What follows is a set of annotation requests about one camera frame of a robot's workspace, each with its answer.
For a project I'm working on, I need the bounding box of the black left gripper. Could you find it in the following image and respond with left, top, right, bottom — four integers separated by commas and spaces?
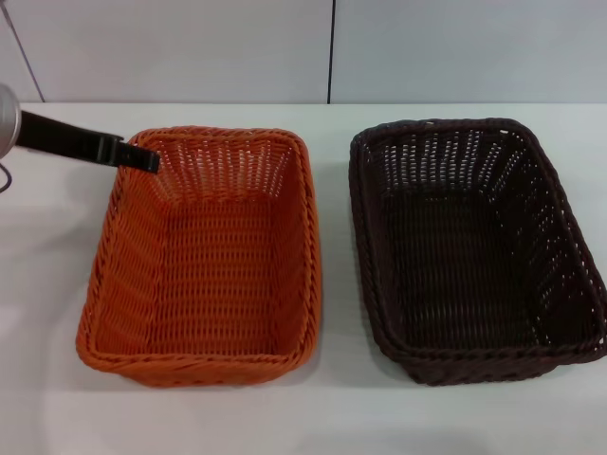
17, 111, 160, 175

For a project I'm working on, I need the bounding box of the orange woven plastic basket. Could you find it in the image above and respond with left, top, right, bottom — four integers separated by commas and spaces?
75, 125, 325, 389

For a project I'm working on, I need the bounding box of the dark brown woven plastic basket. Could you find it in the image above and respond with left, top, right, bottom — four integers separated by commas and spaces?
349, 118, 607, 388

